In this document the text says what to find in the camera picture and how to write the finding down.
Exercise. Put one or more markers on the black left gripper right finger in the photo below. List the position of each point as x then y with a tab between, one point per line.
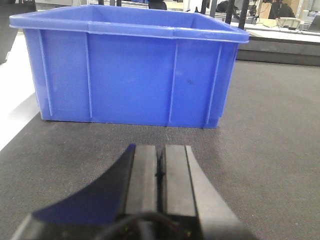
189	199

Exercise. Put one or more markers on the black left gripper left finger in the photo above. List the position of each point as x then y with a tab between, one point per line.
127	188

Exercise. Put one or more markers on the dark grey conveyor belt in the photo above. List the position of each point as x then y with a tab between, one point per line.
263	159

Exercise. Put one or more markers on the blue plastic bin on conveyor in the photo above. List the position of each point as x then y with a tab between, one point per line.
124	65

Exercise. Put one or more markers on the white conveyor side rail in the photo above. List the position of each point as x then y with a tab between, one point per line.
18	104

